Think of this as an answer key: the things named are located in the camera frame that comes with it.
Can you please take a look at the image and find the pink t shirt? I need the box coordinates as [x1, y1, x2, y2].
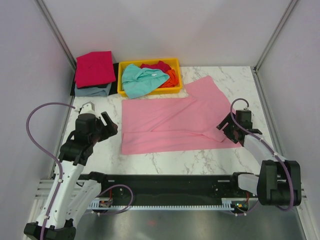
[121, 76, 240, 155]

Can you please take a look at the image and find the aluminium frame post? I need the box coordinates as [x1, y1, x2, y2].
[34, 0, 76, 70]
[252, 0, 300, 75]

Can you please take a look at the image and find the left aluminium frame post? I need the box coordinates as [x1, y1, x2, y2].
[34, 0, 76, 70]

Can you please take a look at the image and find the folded black t shirt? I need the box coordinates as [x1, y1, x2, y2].
[69, 62, 120, 97]

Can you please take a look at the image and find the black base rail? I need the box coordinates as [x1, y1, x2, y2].
[74, 172, 261, 207]

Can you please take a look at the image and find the purple cable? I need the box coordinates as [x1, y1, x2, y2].
[229, 98, 295, 218]
[26, 102, 135, 240]

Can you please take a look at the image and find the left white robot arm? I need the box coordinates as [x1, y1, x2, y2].
[23, 110, 118, 240]

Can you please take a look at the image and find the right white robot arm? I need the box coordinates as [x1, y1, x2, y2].
[217, 109, 302, 210]

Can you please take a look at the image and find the teal t shirt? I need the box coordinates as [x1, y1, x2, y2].
[121, 64, 169, 99]

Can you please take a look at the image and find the right aluminium frame post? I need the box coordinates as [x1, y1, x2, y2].
[252, 0, 300, 75]

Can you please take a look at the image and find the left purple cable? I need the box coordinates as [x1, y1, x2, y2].
[26, 102, 135, 240]

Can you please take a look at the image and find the dark red t shirt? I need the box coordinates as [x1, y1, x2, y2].
[140, 60, 172, 73]

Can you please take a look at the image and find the white slotted cable duct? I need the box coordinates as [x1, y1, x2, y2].
[87, 199, 235, 211]

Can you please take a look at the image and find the yellow plastic bin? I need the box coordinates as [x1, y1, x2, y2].
[117, 58, 183, 99]

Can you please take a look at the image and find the orange t shirt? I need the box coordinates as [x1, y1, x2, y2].
[159, 69, 179, 88]

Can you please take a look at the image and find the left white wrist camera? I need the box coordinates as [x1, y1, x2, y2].
[74, 101, 97, 116]

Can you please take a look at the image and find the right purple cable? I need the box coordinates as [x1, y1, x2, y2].
[229, 98, 295, 218]

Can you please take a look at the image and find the folded grey blue t shirt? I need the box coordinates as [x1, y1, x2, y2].
[74, 83, 112, 97]

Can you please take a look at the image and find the folded crimson t shirt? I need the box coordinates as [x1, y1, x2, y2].
[74, 51, 116, 89]

